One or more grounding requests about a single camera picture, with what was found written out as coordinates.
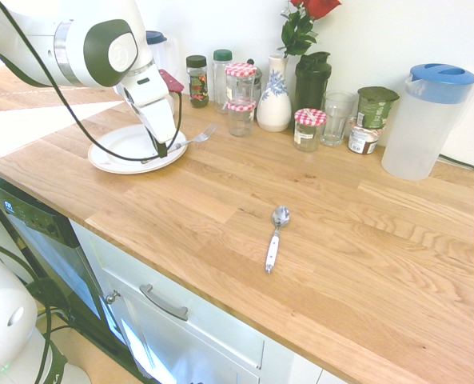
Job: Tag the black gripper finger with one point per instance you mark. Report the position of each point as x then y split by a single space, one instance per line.
162 149

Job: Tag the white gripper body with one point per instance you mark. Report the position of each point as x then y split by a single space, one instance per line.
158 120

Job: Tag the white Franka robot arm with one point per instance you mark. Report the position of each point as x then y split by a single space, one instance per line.
80 44

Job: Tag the white round plate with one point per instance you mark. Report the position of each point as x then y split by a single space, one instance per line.
120 150

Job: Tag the black lid spice jar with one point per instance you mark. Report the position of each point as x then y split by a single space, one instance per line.
197 86

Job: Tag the clear pitcher dark blue lid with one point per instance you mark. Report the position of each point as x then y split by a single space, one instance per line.
162 52

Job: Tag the green lid plastic bottle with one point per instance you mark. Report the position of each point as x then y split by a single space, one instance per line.
220 76

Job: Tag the short gingham lid glass jar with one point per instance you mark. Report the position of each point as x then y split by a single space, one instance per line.
242 120

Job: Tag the tall gingham lid glass jar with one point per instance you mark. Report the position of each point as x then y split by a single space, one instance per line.
241 82

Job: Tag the dark topped glass grinder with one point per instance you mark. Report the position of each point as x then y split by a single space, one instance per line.
258 78

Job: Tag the white blue floral vase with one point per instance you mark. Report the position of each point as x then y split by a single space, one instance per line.
274 104

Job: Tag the labelled gingham lid glass jar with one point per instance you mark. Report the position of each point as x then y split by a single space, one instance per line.
309 130

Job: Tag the black dishwasher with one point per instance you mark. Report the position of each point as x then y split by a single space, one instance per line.
41 240

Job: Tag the silver cabinet knob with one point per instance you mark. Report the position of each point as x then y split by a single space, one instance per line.
112 297

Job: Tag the black shaker bottle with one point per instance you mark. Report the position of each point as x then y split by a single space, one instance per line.
311 84

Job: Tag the red rose with leaves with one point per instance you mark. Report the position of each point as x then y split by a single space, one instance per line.
300 28

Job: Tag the white drawer front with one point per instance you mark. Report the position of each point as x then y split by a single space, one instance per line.
204 320

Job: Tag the clear glass tumbler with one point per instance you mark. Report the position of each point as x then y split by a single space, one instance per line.
336 118

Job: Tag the brown white dessert cup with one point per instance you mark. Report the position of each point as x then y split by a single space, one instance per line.
362 140

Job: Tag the white cabinet door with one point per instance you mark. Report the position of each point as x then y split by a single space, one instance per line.
188 360

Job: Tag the green yogurt cup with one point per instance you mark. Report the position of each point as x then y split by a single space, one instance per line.
374 108

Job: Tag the clear pitcher light blue lid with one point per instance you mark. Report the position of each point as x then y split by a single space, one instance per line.
424 124

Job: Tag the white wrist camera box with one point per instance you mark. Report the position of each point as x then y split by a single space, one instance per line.
144 90

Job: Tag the dark red mount plate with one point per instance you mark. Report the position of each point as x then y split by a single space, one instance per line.
173 83

